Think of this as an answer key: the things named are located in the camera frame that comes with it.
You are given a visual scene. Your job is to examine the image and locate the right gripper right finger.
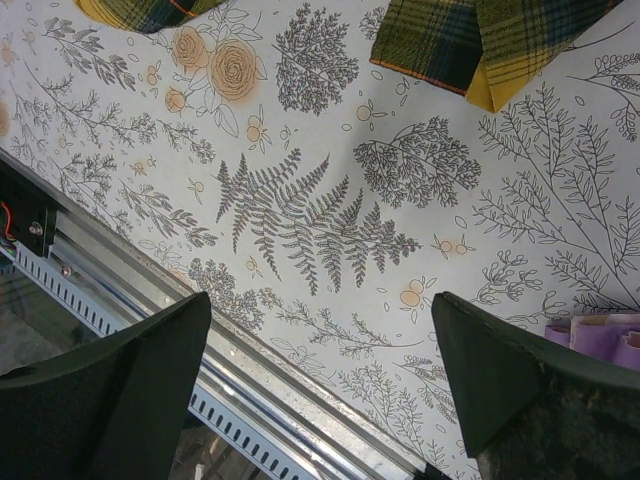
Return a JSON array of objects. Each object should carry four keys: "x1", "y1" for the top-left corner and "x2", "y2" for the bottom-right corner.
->
[{"x1": 432, "y1": 292, "x2": 639, "y2": 479}]

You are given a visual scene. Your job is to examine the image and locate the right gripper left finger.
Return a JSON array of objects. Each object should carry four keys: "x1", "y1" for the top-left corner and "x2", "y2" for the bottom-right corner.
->
[{"x1": 0, "y1": 291, "x2": 214, "y2": 480}]

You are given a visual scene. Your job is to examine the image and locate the yellow plaid flannel shirt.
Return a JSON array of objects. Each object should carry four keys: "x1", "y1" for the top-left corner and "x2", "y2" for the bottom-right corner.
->
[{"x1": 77, "y1": 1, "x2": 614, "y2": 114}]

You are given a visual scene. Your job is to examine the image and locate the aluminium front rail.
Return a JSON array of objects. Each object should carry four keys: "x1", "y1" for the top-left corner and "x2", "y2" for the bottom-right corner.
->
[{"x1": 0, "y1": 147, "x2": 451, "y2": 480}]

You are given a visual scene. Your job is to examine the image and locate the purple cloth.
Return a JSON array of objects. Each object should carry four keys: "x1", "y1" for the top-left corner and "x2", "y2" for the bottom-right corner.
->
[{"x1": 544, "y1": 313, "x2": 639, "y2": 371}]

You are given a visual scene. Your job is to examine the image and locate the floral patterned table mat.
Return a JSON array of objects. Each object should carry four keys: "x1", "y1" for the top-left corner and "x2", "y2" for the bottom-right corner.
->
[{"x1": 1, "y1": 1, "x2": 639, "y2": 479}]

